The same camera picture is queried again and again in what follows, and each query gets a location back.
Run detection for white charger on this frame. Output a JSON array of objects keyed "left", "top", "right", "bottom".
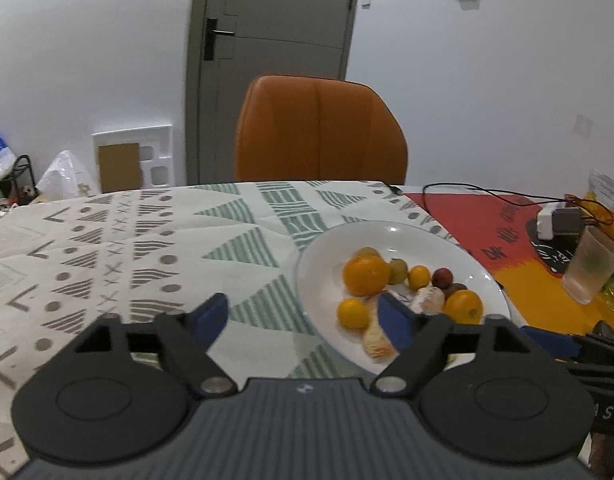
[{"left": 537, "top": 203, "right": 568, "bottom": 240}]

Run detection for black cable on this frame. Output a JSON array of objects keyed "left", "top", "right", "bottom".
[{"left": 387, "top": 182, "right": 572, "bottom": 211}]

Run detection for black door handle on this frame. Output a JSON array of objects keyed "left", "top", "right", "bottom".
[{"left": 204, "top": 17, "right": 235, "bottom": 61}]

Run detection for clear plastic cup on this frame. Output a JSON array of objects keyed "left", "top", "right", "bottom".
[{"left": 562, "top": 225, "right": 614, "bottom": 306}]

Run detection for white plate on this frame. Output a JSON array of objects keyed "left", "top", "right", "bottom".
[{"left": 295, "top": 220, "right": 512, "bottom": 375}]

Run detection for red orange printed mat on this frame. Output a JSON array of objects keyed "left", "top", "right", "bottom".
[{"left": 402, "top": 191, "right": 614, "bottom": 341}]

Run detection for white plastic bag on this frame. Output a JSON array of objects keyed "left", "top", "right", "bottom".
[{"left": 37, "top": 150, "right": 100, "bottom": 201}]

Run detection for grey door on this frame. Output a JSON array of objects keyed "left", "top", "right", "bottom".
[{"left": 186, "top": 0, "right": 364, "bottom": 186}]

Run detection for large orange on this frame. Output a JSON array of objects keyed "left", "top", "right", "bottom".
[{"left": 343, "top": 255, "right": 392, "bottom": 297}]

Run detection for brown cardboard sheet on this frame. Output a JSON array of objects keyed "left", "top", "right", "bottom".
[{"left": 97, "top": 143, "right": 141, "bottom": 193}]

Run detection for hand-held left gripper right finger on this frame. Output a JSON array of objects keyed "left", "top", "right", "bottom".
[{"left": 371, "top": 292, "right": 552, "bottom": 397}]

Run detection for small orange kumquat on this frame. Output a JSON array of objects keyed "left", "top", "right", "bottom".
[{"left": 408, "top": 265, "right": 432, "bottom": 291}]

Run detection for peeled pomelo segment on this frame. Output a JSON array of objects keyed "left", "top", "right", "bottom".
[{"left": 362, "top": 286, "right": 447, "bottom": 363}]

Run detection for yellow snack packet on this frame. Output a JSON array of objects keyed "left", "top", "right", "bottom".
[{"left": 584, "top": 169, "right": 614, "bottom": 241}]

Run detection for grey power adapter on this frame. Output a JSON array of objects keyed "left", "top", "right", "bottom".
[{"left": 552, "top": 207, "right": 582, "bottom": 236}]

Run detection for medium orange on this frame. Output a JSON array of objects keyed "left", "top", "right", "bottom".
[{"left": 444, "top": 290, "right": 484, "bottom": 325}]

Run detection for orange wires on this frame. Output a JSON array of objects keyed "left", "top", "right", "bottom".
[{"left": 562, "top": 192, "right": 614, "bottom": 261}]

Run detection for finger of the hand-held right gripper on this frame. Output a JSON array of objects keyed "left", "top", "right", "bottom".
[
  {"left": 554, "top": 359, "right": 614, "bottom": 387},
  {"left": 521, "top": 326, "right": 614, "bottom": 361}
]

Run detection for black wire rack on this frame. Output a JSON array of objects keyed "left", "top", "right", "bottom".
[{"left": 0, "top": 155, "right": 38, "bottom": 206}]

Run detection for orange leather chair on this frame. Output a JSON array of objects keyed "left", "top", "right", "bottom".
[{"left": 235, "top": 75, "right": 409, "bottom": 185}]

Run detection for white foam packaging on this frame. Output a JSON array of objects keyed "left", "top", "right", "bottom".
[{"left": 91, "top": 124, "right": 174, "bottom": 195}]

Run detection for yellow orange mandarin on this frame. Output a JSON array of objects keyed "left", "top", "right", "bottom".
[{"left": 337, "top": 297, "right": 370, "bottom": 330}]

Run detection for patterned white green tablecloth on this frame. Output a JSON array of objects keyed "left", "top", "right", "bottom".
[{"left": 0, "top": 180, "right": 512, "bottom": 466}]

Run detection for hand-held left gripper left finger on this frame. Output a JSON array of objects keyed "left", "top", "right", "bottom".
[{"left": 72, "top": 292, "right": 236, "bottom": 397}]

